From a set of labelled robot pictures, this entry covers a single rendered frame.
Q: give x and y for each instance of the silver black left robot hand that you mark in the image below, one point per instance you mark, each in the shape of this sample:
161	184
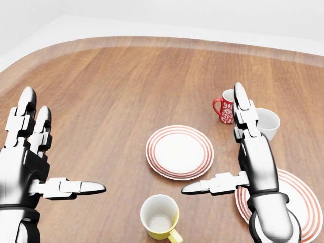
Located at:
22	162

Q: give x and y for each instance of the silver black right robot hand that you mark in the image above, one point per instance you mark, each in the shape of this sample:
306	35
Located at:
258	162

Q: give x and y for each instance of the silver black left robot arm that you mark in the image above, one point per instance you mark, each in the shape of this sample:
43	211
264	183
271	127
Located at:
20	222

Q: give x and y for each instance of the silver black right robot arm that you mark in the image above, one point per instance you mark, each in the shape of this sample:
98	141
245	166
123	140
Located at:
274	217

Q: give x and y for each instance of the plain white mug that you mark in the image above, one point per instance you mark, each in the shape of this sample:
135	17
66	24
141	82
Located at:
267	124

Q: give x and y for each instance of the white plate with red rings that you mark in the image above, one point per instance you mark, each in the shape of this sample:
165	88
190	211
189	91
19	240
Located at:
301	200
179	152

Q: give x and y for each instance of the red mug with white pattern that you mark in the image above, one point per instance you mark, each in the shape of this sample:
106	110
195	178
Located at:
225	109

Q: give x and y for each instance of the yellow and white mug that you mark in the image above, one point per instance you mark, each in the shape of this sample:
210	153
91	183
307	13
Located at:
160	217

